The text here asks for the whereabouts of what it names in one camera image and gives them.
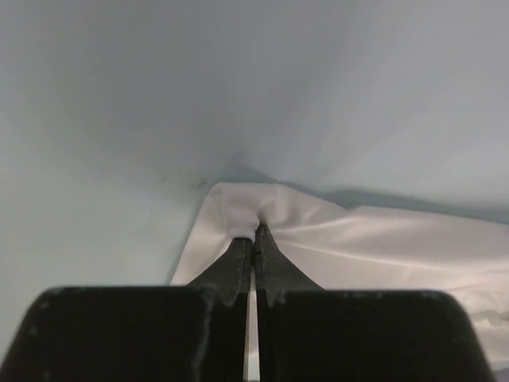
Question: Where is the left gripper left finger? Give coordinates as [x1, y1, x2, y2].
[1, 239, 253, 381]

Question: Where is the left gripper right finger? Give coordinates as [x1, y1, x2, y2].
[254, 226, 495, 381]

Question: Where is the white daisy print t-shirt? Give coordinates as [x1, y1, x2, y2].
[171, 183, 508, 370]

